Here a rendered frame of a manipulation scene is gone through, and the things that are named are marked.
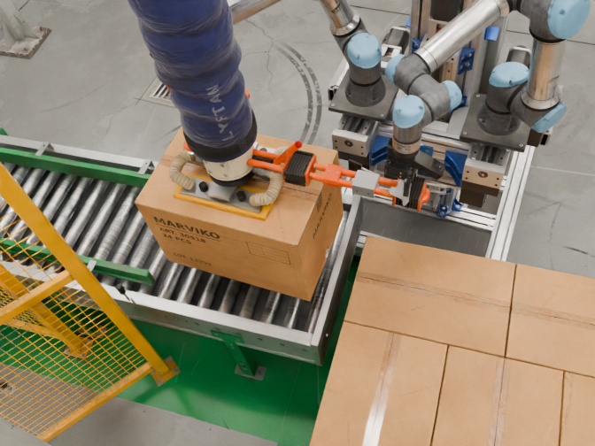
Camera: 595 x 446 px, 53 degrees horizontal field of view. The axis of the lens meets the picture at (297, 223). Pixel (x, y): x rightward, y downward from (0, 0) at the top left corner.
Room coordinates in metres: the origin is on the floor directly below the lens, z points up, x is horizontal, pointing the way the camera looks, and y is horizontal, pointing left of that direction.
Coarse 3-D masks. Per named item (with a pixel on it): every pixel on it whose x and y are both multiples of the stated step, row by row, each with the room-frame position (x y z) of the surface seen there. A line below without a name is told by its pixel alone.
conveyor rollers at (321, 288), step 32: (64, 192) 1.88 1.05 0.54; (96, 192) 1.83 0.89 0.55; (0, 224) 1.76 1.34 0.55; (64, 224) 1.70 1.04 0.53; (96, 224) 1.65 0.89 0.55; (0, 256) 1.58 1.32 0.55; (96, 256) 1.48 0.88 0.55; (160, 256) 1.41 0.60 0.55; (128, 288) 1.29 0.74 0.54; (192, 288) 1.23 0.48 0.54; (256, 288) 1.16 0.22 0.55; (320, 288) 1.11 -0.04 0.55; (288, 320) 1.00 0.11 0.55
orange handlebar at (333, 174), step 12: (264, 156) 1.26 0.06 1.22; (276, 156) 1.24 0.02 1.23; (264, 168) 1.22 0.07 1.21; (276, 168) 1.20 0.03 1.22; (324, 168) 1.16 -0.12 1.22; (336, 168) 1.14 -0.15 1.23; (324, 180) 1.12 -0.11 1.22; (336, 180) 1.10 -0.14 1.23; (384, 180) 1.07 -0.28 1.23; (384, 192) 1.02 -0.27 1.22
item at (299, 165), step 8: (296, 152) 1.24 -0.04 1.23; (304, 152) 1.22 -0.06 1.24; (288, 160) 1.20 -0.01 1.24; (296, 160) 1.20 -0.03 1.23; (304, 160) 1.20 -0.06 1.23; (312, 160) 1.18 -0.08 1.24; (288, 168) 1.18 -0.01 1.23; (296, 168) 1.17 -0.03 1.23; (304, 168) 1.17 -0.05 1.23; (312, 168) 1.17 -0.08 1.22; (288, 176) 1.15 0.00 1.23; (296, 176) 1.14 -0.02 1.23; (304, 176) 1.13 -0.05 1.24; (296, 184) 1.14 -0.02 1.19; (304, 184) 1.13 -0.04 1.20
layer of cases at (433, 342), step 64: (384, 256) 1.20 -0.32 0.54; (448, 256) 1.14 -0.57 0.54; (384, 320) 0.92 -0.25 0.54; (448, 320) 0.87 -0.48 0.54; (512, 320) 0.82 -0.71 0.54; (576, 320) 0.77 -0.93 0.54; (384, 384) 0.68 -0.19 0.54; (448, 384) 0.64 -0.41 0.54; (512, 384) 0.59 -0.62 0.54; (576, 384) 0.55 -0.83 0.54
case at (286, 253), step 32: (160, 160) 1.45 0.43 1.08; (320, 160) 1.31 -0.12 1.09; (160, 192) 1.31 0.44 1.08; (288, 192) 1.20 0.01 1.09; (320, 192) 1.17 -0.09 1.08; (160, 224) 1.25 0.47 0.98; (192, 224) 1.18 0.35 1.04; (224, 224) 1.12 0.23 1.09; (256, 224) 1.10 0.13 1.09; (288, 224) 1.07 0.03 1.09; (320, 224) 1.14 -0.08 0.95; (192, 256) 1.22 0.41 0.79; (224, 256) 1.14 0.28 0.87; (256, 256) 1.07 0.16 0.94; (288, 256) 1.01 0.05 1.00; (320, 256) 1.11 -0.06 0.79; (288, 288) 1.03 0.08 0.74
